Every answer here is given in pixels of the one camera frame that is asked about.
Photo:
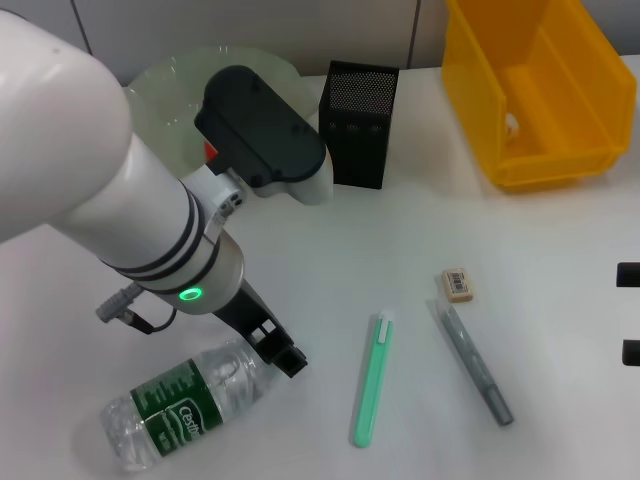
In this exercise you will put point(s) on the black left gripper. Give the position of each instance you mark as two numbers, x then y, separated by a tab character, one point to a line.
250	315

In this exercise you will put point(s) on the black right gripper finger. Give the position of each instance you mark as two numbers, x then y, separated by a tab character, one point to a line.
630	275
632	352

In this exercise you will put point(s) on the mint green pen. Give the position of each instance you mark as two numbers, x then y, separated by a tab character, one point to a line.
372	380

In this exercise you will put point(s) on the clear water bottle green label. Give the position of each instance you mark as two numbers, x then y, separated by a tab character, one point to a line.
175	405

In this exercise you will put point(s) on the white paper ball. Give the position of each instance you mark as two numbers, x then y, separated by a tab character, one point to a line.
512	125

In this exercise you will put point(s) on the red pomegranate toy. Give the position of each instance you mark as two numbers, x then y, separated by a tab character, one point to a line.
210	151

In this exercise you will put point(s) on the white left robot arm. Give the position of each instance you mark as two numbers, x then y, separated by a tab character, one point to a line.
75	150

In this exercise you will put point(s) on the grey pen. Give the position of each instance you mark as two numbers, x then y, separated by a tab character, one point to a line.
472	362

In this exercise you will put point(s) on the beige eraser with barcode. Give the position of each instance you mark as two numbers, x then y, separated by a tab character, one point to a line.
458	286

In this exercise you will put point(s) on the black mesh pen holder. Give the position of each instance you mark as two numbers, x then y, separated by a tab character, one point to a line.
360	145

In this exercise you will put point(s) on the green glass fruit bowl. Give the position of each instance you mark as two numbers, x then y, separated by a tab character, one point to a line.
165	100

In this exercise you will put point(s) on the yellow plastic storage bin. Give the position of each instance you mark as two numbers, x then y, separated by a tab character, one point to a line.
550	130

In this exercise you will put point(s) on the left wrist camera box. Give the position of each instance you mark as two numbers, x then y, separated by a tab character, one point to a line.
260	135

